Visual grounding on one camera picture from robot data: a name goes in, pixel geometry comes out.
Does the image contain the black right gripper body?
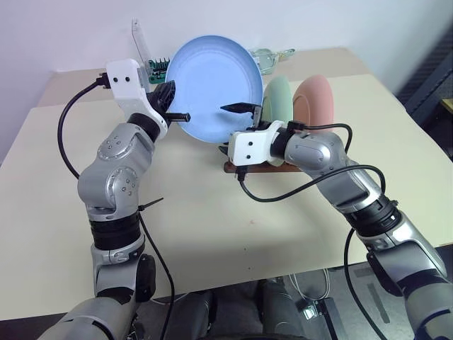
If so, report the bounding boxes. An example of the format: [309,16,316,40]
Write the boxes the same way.
[246,104,272,132]

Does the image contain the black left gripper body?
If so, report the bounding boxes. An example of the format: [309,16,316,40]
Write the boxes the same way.
[147,80,178,121]

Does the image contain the blue plate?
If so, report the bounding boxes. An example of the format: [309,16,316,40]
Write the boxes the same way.
[165,34,265,145]

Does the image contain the wooden dish rack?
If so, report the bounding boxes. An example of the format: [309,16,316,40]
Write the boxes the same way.
[223,159,302,175]

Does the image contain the green circuit board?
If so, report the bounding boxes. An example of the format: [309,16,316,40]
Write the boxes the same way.
[146,55,171,86]

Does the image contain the green plate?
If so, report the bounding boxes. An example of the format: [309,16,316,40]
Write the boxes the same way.
[261,76,294,168]

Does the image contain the clear glass jug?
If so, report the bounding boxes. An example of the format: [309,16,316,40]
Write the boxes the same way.
[247,47,296,74]

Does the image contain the pink plate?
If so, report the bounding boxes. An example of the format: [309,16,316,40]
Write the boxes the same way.
[292,74,336,137]

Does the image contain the white curved plastic piece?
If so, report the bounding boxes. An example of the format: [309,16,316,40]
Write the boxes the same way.
[131,18,152,69]

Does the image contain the dark grey rounded shape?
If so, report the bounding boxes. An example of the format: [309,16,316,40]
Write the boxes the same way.
[168,289,215,340]
[260,278,309,340]

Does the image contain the black cabinet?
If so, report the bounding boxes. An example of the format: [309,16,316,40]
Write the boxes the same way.
[395,27,453,160]

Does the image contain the black floor box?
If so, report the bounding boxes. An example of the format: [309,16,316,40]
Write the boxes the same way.
[294,296,341,340]

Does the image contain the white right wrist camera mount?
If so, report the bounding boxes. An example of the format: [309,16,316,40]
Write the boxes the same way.
[228,120,285,167]

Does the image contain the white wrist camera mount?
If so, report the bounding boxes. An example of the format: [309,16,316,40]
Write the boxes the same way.
[105,59,168,132]
[228,120,285,167]

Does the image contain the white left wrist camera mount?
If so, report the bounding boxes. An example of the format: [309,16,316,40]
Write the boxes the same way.
[105,59,168,132]

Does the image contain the black right camera cable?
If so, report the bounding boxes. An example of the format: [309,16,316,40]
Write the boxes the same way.
[233,164,387,203]

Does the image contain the black cable tie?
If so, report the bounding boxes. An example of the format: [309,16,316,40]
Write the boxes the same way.
[137,197,165,214]

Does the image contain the white floor cable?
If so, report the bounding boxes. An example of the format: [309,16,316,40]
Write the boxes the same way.
[287,268,333,302]

